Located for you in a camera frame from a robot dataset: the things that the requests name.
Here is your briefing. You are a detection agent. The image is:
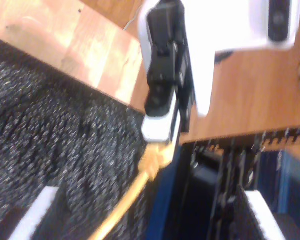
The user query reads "blue network switch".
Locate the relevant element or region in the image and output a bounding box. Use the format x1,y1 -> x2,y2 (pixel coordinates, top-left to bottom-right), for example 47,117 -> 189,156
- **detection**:
272,147 -> 300,240

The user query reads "blue base board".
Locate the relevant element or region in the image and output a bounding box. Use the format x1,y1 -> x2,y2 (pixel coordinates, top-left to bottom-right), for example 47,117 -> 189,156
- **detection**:
146,147 -> 198,240

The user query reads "yellow network cable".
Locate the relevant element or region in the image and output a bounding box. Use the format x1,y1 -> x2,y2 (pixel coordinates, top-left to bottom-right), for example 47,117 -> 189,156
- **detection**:
88,143 -> 177,240

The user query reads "black bubble mat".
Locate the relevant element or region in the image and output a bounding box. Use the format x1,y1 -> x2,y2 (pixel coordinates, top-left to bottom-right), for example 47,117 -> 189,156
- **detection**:
0,34 -> 161,240

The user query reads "grey flat ribbon cable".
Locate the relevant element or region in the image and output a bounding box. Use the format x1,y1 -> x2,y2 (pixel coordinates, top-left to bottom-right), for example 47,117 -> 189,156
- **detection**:
122,11 -> 141,32

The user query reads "black perforated rack post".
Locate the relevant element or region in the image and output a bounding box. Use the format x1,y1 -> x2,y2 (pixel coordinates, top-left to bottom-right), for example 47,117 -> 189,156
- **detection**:
181,126 -> 300,152

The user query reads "white camera bar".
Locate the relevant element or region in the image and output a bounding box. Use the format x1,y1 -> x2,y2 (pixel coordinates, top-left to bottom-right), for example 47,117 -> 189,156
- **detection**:
214,0 -> 300,53

